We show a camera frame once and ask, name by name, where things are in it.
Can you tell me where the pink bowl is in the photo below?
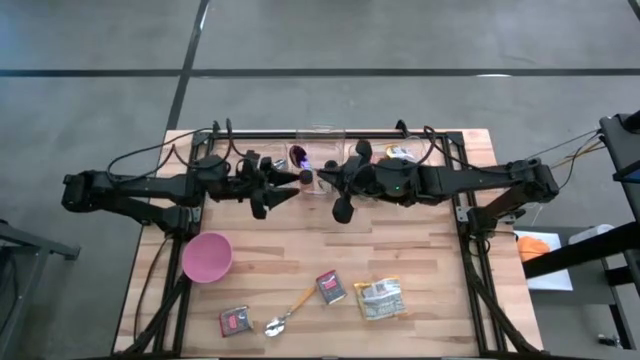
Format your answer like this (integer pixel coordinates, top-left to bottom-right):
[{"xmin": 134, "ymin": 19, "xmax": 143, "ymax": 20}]
[{"xmin": 180, "ymin": 230, "xmax": 235, "ymax": 285}]

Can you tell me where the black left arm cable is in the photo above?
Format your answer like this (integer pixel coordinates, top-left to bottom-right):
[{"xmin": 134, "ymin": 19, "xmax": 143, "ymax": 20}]
[{"xmin": 105, "ymin": 118, "xmax": 251, "ymax": 182}]

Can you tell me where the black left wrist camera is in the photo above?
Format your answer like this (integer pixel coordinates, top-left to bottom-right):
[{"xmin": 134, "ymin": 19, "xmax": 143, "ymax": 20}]
[{"xmin": 249, "ymin": 197, "xmax": 270, "ymax": 221}]

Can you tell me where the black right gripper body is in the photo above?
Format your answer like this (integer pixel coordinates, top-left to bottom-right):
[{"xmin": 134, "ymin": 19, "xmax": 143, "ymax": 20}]
[{"xmin": 327, "ymin": 138, "xmax": 389, "ymax": 202}]

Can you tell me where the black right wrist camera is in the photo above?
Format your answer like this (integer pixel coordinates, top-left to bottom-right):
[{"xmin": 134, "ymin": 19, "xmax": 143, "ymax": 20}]
[{"xmin": 331, "ymin": 194, "xmax": 356, "ymax": 226}]

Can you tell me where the grey metal stand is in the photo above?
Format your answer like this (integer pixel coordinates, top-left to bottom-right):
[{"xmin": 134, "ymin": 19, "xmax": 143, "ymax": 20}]
[{"xmin": 0, "ymin": 217, "xmax": 82, "ymax": 360}]

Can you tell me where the black equipment stand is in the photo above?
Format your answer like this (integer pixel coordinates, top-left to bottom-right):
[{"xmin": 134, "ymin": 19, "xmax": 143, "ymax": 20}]
[{"xmin": 521, "ymin": 110, "xmax": 640, "ymax": 281}]

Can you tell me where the orange object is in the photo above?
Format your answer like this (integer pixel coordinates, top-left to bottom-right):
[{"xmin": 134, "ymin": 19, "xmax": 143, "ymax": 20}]
[{"xmin": 516, "ymin": 234, "xmax": 552, "ymax": 265}]

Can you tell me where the wooden handled metal spoon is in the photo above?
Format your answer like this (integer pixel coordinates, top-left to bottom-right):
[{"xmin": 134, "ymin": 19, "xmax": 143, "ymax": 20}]
[{"xmin": 262, "ymin": 285, "xmax": 318, "ymax": 339}]

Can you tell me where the bundle of coloured wires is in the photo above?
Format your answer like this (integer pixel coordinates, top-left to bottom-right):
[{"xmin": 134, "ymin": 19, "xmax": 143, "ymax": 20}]
[{"xmin": 522, "ymin": 127, "xmax": 606, "ymax": 171}]

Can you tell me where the small black floor object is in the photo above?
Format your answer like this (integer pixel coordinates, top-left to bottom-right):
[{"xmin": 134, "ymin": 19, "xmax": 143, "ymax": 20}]
[{"xmin": 596, "ymin": 332, "xmax": 622, "ymax": 350}]

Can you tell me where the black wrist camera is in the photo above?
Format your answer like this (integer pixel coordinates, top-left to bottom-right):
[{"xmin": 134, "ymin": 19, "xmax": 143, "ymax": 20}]
[
  {"xmin": 249, "ymin": 197, "xmax": 270, "ymax": 221},
  {"xmin": 331, "ymin": 194, "xmax": 356, "ymax": 226}
]

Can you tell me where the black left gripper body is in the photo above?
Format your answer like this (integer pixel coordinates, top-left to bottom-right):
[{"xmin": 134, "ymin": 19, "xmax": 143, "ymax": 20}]
[{"xmin": 233, "ymin": 148, "xmax": 275, "ymax": 207}]

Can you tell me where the white container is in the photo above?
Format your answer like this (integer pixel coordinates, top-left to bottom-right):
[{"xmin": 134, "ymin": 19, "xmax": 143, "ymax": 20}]
[{"xmin": 566, "ymin": 222, "xmax": 616, "ymax": 247}]

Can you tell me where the gold red spice tin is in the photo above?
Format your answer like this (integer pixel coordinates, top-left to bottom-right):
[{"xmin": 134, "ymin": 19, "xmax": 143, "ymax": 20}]
[{"xmin": 314, "ymin": 269, "xmax": 349, "ymax": 306}]

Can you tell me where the white paper sheet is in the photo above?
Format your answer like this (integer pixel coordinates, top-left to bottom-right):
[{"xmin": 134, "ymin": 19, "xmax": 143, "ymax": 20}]
[{"xmin": 513, "ymin": 228, "xmax": 575, "ymax": 293}]

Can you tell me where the white yellow snack bag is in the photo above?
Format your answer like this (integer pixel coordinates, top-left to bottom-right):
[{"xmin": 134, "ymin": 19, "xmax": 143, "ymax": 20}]
[{"xmin": 352, "ymin": 275, "xmax": 409, "ymax": 322}]

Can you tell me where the black table frame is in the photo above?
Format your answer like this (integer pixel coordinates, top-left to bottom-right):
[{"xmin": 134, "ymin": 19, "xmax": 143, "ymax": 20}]
[{"xmin": 115, "ymin": 127, "xmax": 545, "ymax": 359}]

